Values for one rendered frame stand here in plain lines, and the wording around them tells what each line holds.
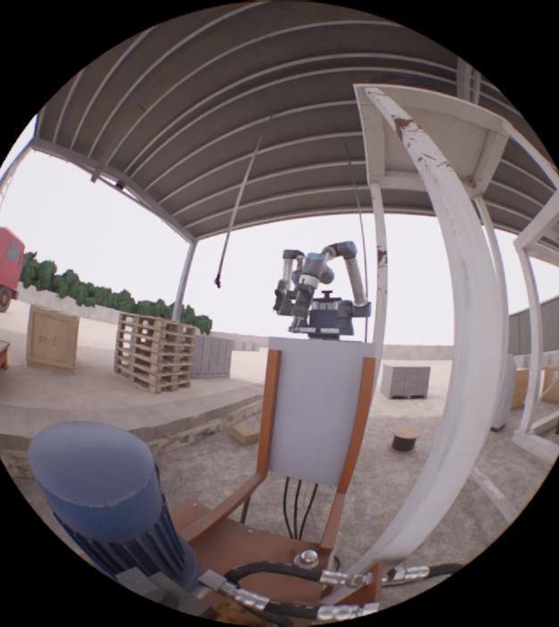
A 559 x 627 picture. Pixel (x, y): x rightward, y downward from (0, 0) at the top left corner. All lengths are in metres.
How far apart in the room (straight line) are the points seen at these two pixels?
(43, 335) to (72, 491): 2.89
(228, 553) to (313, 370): 0.68
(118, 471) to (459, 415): 0.41
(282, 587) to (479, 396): 0.58
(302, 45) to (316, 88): 0.94
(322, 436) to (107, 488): 0.66
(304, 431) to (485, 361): 0.63
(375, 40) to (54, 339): 6.13
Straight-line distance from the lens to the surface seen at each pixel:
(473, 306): 0.28
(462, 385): 0.27
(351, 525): 1.57
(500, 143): 1.72
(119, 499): 0.26
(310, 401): 0.70
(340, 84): 4.12
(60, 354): 3.08
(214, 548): 0.68
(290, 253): 2.04
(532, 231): 3.21
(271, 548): 0.69
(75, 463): 0.30
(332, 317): 1.94
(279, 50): 4.05
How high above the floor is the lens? 1.22
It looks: 10 degrees up
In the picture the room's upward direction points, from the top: 6 degrees clockwise
